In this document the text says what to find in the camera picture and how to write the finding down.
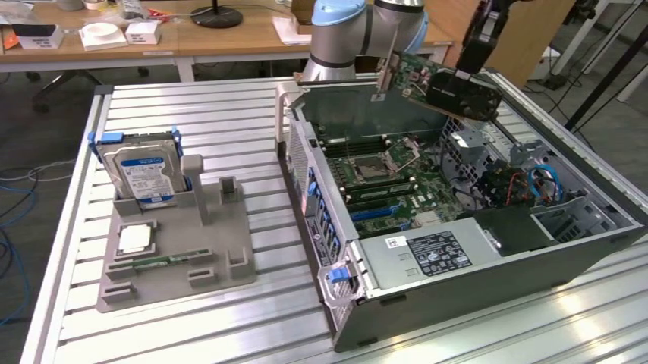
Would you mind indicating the wooden desk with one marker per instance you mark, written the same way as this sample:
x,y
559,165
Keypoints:
x,y
65,55

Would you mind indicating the grey power supply unit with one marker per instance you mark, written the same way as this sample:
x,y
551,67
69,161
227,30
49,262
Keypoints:
x,y
384,265

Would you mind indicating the green graphics card black cooler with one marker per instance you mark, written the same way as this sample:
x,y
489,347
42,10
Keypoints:
x,y
455,95

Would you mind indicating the CPU socket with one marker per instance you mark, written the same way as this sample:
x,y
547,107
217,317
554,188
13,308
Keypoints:
x,y
371,168

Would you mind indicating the green motherboard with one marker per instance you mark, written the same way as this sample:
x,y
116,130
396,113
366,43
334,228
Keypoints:
x,y
374,229

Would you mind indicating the metal socket cover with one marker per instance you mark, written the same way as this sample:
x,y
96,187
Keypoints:
x,y
404,149

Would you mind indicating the grey metal drive cage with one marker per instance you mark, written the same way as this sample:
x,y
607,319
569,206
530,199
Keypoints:
x,y
465,144

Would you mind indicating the black expansion slot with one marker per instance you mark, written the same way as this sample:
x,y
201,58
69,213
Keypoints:
x,y
370,207

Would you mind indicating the hard disk with blue caddy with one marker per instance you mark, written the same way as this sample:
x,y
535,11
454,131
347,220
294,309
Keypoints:
x,y
144,178

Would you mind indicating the grey plastic parts rack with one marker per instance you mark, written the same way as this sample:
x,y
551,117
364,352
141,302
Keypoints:
x,y
176,280

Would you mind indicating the black open PC case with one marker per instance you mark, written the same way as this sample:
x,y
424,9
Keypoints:
x,y
455,303

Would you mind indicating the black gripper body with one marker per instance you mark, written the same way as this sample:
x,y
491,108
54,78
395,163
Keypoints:
x,y
487,21

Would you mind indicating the green RAM stick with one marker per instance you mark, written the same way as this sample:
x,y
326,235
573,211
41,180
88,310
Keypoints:
x,y
160,260

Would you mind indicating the white square dish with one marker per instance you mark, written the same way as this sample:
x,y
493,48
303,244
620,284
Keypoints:
x,y
102,41

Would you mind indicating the blue case release latch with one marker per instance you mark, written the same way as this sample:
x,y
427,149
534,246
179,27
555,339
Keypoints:
x,y
339,275

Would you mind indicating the grey metal disk bay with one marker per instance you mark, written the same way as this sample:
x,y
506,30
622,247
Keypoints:
x,y
577,223

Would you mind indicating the black RAM slot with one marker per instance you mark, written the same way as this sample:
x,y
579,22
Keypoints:
x,y
375,185
356,151
376,190
351,140
379,196
380,201
354,144
355,148

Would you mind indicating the silver chipset heatsink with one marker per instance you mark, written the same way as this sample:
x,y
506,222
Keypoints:
x,y
430,220

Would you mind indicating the wooden cabinet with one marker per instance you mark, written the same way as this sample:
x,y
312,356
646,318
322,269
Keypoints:
x,y
535,38

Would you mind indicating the grey cup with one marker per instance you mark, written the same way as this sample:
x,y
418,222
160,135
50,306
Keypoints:
x,y
68,4

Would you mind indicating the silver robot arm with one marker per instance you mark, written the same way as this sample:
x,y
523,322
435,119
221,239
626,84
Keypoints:
x,y
339,38

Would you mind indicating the white paper stack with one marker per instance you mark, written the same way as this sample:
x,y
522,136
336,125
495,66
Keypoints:
x,y
288,32

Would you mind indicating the white box black lid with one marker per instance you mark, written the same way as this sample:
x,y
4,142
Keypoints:
x,y
37,41

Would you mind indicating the orange packet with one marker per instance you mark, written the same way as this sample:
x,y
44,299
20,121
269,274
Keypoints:
x,y
6,41

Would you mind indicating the black tripod leg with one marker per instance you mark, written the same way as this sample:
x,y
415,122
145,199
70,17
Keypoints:
x,y
606,84

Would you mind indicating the silver CPU chip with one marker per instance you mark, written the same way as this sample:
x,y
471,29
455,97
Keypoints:
x,y
135,239

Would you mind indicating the small white carton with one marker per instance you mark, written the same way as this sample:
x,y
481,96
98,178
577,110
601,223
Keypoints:
x,y
141,36

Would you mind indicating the blue expansion slot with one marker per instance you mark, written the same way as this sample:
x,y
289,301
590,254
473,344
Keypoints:
x,y
374,214

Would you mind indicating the black round lamp base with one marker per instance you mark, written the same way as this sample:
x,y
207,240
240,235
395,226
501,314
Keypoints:
x,y
217,19

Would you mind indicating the brown cardboard box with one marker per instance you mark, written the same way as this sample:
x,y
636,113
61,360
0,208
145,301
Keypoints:
x,y
300,11

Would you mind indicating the white desk frame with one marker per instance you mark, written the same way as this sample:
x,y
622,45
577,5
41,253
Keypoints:
x,y
566,51

